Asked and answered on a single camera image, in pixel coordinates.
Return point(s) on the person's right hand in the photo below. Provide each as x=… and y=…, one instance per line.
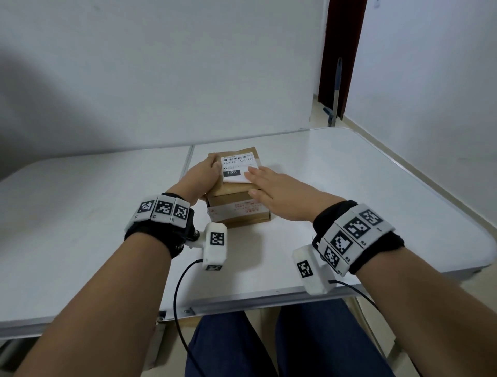
x=295, y=196

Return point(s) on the person's left hand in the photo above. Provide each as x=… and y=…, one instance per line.
x=196, y=178

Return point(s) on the person's right thumb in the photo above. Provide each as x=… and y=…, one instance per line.
x=259, y=194

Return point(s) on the person's left fingers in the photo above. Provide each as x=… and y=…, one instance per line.
x=215, y=167

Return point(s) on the brown cardboard parcel box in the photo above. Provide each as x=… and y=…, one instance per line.
x=237, y=202

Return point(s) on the person's left forearm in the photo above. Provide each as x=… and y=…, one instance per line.
x=105, y=307

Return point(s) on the person's right forearm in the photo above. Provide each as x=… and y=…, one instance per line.
x=427, y=314

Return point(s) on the black left wristband with markers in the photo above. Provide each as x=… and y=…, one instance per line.
x=165, y=221

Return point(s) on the black wristband with markers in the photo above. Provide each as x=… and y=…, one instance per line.
x=165, y=221
x=357, y=233

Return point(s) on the black right wristband with markers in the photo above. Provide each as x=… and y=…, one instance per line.
x=357, y=233

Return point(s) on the person's left leg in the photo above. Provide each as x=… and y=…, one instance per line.
x=229, y=345

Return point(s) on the person's leg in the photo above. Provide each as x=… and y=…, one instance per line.
x=330, y=338
x=229, y=345

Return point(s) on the person's right leg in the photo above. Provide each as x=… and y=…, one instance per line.
x=330, y=338

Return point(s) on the dark red door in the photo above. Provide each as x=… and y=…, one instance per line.
x=341, y=46

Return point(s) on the grey metal table leg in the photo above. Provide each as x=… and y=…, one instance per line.
x=372, y=330
x=155, y=343

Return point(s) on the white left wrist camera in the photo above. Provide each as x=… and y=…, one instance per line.
x=214, y=244

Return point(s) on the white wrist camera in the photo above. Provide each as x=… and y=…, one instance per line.
x=312, y=272
x=214, y=244

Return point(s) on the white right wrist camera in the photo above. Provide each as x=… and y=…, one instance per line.
x=312, y=272

